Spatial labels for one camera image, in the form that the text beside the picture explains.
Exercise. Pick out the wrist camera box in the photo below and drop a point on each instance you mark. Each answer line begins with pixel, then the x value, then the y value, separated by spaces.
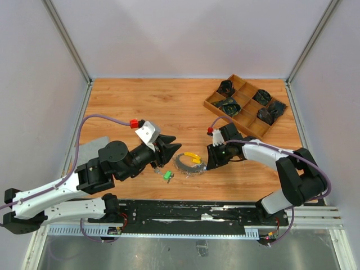
pixel 148 134
pixel 217 138

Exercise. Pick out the rolled dark tie top-left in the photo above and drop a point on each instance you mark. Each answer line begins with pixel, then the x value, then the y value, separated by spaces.
pixel 226 88

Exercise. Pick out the rolled dark tie right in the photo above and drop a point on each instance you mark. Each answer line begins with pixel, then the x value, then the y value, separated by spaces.
pixel 271 113

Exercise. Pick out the grey felt pad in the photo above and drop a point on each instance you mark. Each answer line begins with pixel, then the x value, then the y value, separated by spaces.
pixel 89 150

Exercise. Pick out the rolled dark tie front-left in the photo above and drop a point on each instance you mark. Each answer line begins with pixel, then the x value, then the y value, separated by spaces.
pixel 229 106

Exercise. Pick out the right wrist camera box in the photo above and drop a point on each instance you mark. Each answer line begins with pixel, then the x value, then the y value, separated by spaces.
pixel 217 138

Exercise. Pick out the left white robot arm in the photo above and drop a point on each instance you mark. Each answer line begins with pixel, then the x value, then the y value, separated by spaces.
pixel 65 198

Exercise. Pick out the green tagged key lower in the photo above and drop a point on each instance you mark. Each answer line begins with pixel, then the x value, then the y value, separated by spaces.
pixel 168 176

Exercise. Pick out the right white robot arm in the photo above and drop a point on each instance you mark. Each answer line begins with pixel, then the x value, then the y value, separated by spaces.
pixel 301 179

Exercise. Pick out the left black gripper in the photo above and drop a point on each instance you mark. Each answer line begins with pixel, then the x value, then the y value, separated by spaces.
pixel 162 154

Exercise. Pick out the wooden compartment tray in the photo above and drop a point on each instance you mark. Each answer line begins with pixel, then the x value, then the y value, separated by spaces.
pixel 246 120

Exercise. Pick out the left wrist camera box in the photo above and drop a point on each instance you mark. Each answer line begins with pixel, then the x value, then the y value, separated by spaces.
pixel 148 134

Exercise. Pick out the rolled dark tie top-right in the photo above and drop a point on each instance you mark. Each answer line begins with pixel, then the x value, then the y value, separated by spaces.
pixel 262 97

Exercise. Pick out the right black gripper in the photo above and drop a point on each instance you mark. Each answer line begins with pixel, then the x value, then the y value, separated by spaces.
pixel 214 160

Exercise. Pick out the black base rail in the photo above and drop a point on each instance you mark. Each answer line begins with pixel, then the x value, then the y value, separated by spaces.
pixel 191 218

